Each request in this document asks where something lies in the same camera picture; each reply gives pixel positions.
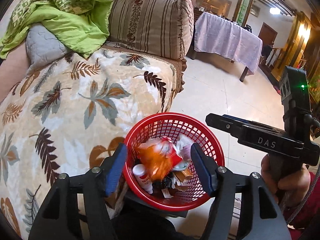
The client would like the orange white medicine box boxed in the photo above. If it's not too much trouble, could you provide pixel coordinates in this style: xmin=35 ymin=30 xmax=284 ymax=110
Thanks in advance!
xmin=175 ymin=169 xmax=194 ymax=188

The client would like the leaf printed blanket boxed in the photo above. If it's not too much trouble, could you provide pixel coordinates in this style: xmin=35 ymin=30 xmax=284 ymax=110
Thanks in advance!
xmin=0 ymin=47 xmax=184 ymax=238

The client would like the red plastic basket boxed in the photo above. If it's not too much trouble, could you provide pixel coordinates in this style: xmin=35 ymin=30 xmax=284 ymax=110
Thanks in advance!
xmin=122 ymin=112 xmax=225 ymax=212

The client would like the potted plant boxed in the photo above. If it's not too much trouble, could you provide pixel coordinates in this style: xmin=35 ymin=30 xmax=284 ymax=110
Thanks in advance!
xmin=309 ymin=77 xmax=320 ymax=105

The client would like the black plastic bag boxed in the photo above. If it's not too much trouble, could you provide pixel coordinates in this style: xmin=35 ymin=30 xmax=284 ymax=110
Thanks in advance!
xmin=152 ymin=172 xmax=176 ymax=189

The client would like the grey quilted pillow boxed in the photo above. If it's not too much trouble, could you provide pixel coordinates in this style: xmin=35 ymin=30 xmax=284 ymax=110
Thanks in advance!
xmin=26 ymin=23 xmax=73 ymax=68

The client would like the wooden partition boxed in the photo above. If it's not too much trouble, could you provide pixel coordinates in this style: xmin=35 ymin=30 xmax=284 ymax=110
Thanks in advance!
xmin=271 ymin=12 xmax=313 ymax=80

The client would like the white spray bottle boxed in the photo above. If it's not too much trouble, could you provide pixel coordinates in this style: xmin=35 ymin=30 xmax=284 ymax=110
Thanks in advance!
xmin=132 ymin=164 xmax=153 ymax=194

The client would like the person's right hand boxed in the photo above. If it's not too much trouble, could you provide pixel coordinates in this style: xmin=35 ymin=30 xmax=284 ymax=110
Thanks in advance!
xmin=261 ymin=152 xmax=311 ymax=200

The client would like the green white wall scroll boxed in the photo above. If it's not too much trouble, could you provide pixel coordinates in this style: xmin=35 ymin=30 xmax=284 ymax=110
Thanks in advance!
xmin=237 ymin=0 xmax=254 ymax=27

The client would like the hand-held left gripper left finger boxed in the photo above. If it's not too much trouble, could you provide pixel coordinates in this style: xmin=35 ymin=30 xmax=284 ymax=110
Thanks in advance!
xmin=28 ymin=143 xmax=128 ymax=240

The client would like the purple tablecloth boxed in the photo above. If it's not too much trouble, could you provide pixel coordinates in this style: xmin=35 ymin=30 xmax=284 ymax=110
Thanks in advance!
xmin=194 ymin=12 xmax=263 ymax=75

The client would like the striped sofa cushion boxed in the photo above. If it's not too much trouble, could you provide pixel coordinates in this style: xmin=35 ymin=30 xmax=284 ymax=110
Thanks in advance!
xmin=106 ymin=0 xmax=195 ymax=61

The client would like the brown wooden door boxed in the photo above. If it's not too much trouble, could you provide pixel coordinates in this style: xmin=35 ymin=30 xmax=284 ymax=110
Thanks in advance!
xmin=257 ymin=22 xmax=278 ymax=48

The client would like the green patterned quilt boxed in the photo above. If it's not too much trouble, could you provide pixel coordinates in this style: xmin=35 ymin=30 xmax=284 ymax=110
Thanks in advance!
xmin=0 ymin=0 xmax=113 ymax=60

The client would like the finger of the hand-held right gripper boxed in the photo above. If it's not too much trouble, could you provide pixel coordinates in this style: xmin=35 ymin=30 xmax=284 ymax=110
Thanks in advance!
xmin=222 ymin=114 xmax=249 ymax=125
xmin=205 ymin=113 xmax=250 ymax=138

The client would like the wooden table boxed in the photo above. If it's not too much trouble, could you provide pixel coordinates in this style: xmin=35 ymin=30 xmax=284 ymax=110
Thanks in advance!
xmin=190 ymin=11 xmax=263 ymax=82

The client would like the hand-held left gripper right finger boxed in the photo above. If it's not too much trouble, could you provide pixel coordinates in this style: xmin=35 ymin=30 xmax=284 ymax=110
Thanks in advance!
xmin=190 ymin=143 xmax=292 ymax=240

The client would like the brown pink sofa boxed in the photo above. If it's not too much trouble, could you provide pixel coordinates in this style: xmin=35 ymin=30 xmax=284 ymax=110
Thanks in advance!
xmin=0 ymin=0 xmax=203 ymax=120

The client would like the person's right forearm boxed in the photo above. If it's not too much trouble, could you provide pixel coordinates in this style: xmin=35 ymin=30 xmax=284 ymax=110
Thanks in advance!
xmin=282 ymin=172 xmax=320 ymax=230

